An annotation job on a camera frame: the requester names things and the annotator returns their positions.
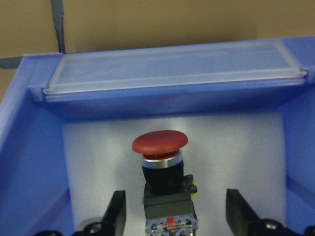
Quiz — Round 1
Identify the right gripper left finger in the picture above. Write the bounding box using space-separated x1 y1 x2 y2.
101 190 126 236

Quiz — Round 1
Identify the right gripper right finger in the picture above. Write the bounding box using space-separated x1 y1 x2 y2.
225 189 260 236

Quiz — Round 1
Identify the red push button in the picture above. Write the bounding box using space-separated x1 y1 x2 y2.
132 130 198 236

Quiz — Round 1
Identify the right blue storage bin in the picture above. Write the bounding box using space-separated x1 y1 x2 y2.
0 37 315 236

